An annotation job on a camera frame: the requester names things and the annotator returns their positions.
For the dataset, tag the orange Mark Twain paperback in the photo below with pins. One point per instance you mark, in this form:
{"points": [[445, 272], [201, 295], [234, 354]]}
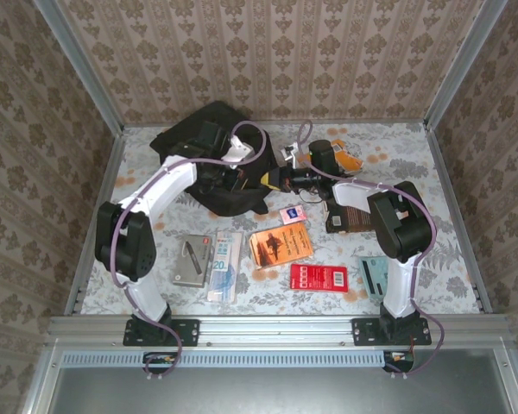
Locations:
{"points": [[280, 246]]}

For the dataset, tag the grey metal panel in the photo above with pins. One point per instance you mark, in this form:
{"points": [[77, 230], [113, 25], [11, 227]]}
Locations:
{"points": [[263, 392]]}

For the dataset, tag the grey marker pen box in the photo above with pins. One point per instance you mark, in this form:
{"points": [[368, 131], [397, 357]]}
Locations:
{"points": [[194, 263]]}

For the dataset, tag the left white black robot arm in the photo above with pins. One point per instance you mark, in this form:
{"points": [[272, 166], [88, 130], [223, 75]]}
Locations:
{"points": [[149, 297]]}

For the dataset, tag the pale teal box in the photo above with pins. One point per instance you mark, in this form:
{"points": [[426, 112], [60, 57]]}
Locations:
{"points": [[373, 276]]}

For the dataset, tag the aluminium table edge rail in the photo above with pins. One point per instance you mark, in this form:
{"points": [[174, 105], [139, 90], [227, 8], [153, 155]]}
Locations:
{"points": [[457, 215], [371, 121], [75, 297]]}

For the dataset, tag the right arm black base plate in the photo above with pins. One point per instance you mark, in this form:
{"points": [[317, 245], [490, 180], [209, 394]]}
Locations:
{"points": [[362, 332]]}

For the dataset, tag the small pink card pack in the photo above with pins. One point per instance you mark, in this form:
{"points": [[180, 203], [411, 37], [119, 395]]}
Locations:
{"points": [[292, 215]]}

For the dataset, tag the wide aluminium mounting rail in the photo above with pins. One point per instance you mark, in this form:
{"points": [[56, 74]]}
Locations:
{"points": [[276, 330]]}

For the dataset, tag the red package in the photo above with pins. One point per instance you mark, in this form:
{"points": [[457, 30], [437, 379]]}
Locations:
{"points": [[319, 278]]}

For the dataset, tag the aluminium frame post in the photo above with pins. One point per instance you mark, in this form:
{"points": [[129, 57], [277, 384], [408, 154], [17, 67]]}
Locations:
{"points": [[85, 69], [463, 64]]}

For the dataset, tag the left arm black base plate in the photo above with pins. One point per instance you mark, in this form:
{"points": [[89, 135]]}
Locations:
{"points": [[187, 332]]}

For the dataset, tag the floral table cover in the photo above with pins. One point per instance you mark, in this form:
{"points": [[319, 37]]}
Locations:
{"points": [[414, 172]]}

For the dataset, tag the black backpack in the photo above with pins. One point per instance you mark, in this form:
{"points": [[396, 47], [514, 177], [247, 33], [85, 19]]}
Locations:
{"points": [[224, 202]]}

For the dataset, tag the dark brown barcode paperback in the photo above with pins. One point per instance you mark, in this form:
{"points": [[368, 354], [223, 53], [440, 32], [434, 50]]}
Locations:
{"points": [[349, 217]]}

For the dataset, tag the orange yellow photo cover book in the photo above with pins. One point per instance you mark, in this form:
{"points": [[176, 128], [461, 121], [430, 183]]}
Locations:
{"points": [[349, 161]]}

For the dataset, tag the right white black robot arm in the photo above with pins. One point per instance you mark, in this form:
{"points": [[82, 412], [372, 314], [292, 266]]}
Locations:
{"points": [[399, 289]]}

